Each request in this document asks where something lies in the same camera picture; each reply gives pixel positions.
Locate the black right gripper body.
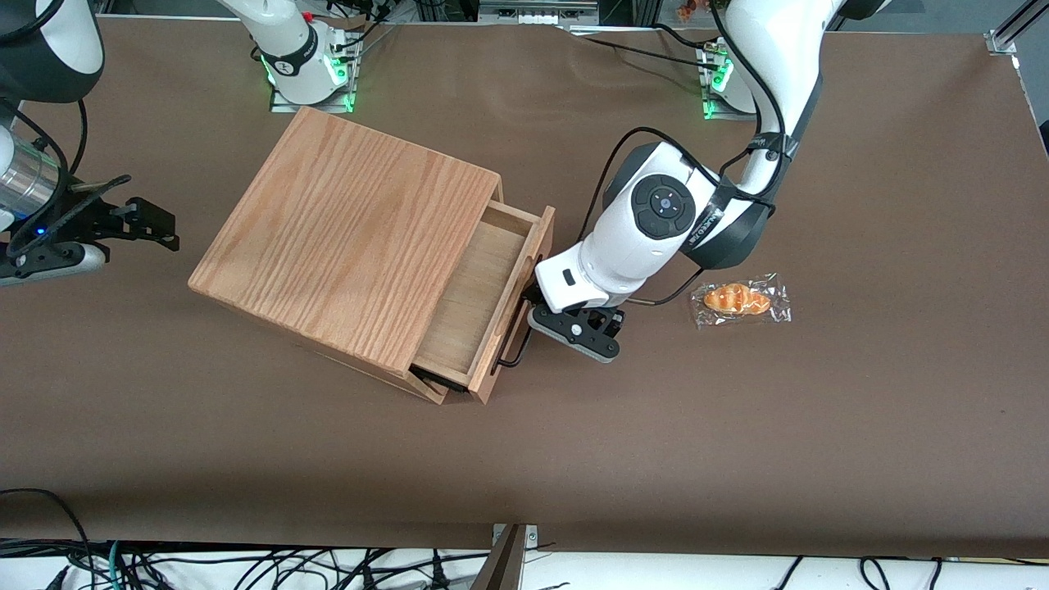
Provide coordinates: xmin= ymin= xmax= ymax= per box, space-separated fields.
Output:
xmin=7 ymin=175 xmax=132 ymax=261

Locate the wooden drawer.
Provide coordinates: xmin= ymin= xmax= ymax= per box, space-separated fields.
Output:
xmin=410 ymin=199 xmax=556 ymax=406

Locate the black metal drawer handle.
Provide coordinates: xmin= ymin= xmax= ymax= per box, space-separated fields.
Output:
xmin=494 ymin=315 xmax=535 ymax=370

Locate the light wooden drawer cabinet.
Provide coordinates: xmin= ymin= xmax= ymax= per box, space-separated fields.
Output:
xmin=188 ymin=107 xmax=506 ymax=405

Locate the bread roll in clear wrapper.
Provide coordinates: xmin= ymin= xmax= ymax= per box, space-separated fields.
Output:
xmin=690 ymin=273 xmax=793 ymax=330

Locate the paper table cover sheet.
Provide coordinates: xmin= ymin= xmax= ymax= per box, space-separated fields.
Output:
xmin=0 ymin=16 xmax=1049 ymax=560

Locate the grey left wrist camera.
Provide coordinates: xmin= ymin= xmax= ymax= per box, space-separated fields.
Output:
xmin=529 ymin=305 xmax=624 ymax=364

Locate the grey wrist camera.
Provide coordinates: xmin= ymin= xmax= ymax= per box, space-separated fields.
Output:
xmin=0 ymin=242 xmax=109 ymax=288
xmin=529 ymin=305 xmax=624 ymax=364

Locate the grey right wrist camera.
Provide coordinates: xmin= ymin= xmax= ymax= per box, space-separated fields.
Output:
xmin=0 ymin=242 xmax=109 ymax=288

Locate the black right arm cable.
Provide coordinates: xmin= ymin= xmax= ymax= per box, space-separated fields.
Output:
xmin=0 ymin=97 xmax=89 ymax=177

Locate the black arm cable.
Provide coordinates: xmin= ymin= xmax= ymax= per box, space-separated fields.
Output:
xmin=0 ymin=97 xmax=89 ymax=177
xmin=580 ymin=0 xmax=792 ymax=306

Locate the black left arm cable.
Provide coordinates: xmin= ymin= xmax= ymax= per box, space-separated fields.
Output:
xmin=580 ymin=0 xmax=792 ymax=306

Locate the brown angled post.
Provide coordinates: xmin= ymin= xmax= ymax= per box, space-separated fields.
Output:
xmin=471 ymin=524 xmax=529 ymax=590

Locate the aluminium frame rail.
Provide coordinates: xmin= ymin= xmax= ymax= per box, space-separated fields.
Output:
xmin=478 ymin=0 xmax=601 ymax=25

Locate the black looping cable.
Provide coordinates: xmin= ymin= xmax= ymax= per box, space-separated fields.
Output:
xmin=0 ymin=489 xmax=93 ymax=590

